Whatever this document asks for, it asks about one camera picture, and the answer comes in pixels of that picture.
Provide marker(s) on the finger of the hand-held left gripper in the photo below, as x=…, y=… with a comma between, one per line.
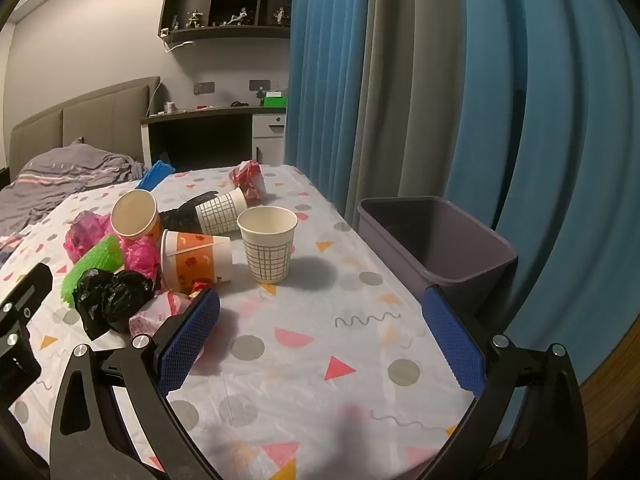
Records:
x=30, y=287

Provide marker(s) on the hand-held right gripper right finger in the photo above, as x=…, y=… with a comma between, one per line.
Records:
x=452, y=340

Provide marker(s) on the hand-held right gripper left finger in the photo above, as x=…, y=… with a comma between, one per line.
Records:
x=192, y=335

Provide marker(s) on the white pink wrapper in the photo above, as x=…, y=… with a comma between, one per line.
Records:
x=160, y=307

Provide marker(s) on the black plastic bag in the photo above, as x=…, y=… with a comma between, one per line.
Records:
x=90, y=302
x=127, y=295

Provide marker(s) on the green foam net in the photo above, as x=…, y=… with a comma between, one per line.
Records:
x=97, y=260

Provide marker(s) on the orange patterned paper cup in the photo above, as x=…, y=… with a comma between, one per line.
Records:
x=197, y=260
x=132, y=215

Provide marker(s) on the grey plastic bin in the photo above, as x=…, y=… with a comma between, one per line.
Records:
x=450, y=240

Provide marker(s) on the grid pattern paper cup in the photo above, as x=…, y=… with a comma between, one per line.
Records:
x=220, y=212
x=270, y=260

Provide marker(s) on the red white wrapper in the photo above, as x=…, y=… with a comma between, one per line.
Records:
x=247, y=175

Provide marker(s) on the grey striped blanket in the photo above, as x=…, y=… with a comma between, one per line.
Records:
x=65, y=175

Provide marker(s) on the patterned white tablecloth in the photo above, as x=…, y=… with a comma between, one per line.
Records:
x=310, y=360

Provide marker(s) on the beige padded headboard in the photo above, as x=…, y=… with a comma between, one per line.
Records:
x=100, y=115

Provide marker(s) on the dark wooden desk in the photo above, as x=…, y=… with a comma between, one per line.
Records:
x=200, y=140

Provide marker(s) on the white drawer cabinet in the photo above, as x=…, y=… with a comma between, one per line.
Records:
x=267, y=132

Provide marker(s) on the blue curtain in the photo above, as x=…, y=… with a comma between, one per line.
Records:
x=325, y=85
x=550, y=135

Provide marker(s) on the green box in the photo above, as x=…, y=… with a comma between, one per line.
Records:
x=275, y=100

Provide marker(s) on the grey curtain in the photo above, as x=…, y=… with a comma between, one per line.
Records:
x=400, y=85

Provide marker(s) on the row of small figurines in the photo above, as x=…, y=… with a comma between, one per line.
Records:
x=240, y=17

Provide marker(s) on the dark wall outlet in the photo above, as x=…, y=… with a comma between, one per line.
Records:
x=260, y=85
x=204, y=88

